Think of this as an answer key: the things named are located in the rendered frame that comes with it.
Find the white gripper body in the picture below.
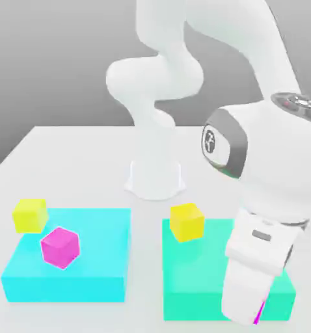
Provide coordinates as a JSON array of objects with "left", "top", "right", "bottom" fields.
[{"left": 219, "top": 258, "right": 277, "bottom": 326}]

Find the small magenta cube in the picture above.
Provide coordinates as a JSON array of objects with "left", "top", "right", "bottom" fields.
[
  {"left": 40, "top": 226, "right": 81, "bottom": 271},
  {"left": 252, "top": 300, "right": 266, "bottom": 326}
]

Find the small lime yellow cube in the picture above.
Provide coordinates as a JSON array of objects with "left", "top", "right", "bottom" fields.
[{"left": 12, "top": 198, "right": 49, "bottom": 234}]

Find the large teal box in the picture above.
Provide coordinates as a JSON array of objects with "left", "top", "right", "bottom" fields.
[{"left": 161, "top": 217, "right": 297, "bottom": 323}]

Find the large cyan box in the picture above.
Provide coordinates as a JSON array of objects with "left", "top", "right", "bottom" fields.
[{"left": 0, "top": 207, "right": 132, "bottom": 303}]

